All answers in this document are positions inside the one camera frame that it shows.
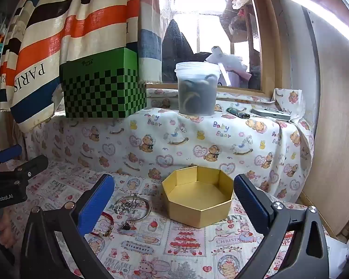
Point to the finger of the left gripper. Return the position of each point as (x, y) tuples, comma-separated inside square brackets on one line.
[(26, 169), (10, 153)]

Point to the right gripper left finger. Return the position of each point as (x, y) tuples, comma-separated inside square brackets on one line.
[(41, 255)]

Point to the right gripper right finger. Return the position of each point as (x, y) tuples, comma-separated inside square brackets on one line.
[(307, 255)]

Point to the small dark pendant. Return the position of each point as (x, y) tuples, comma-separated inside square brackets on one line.
[(126, 226)]

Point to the person's left hand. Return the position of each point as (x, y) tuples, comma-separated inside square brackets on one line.
[(7, 238)]

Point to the christmas print cloth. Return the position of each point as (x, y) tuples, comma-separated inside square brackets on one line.
[(155, 246)]

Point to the gold octagonal box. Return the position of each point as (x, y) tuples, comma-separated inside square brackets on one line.
[(198, 196)]

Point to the baby bear print cloth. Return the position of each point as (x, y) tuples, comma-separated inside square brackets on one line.
[(275, 155)]

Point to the green black checkered box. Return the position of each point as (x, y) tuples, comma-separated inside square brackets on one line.
[(104, 85)]

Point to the striped Paris bag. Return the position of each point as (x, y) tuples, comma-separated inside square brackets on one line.
[(49, 33)]

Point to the blue white striped curtain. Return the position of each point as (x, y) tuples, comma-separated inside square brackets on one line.
[(149, 42)]

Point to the clear plastic lidded tub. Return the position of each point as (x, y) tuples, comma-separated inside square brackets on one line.
[(197, 87)]

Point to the black garment behind window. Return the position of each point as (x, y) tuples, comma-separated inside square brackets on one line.
[(176, 49)]

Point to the white pink plush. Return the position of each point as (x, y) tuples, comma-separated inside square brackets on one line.
[(233, 72)]

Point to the wooden window frame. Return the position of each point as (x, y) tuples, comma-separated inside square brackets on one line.
[(270, 52)]

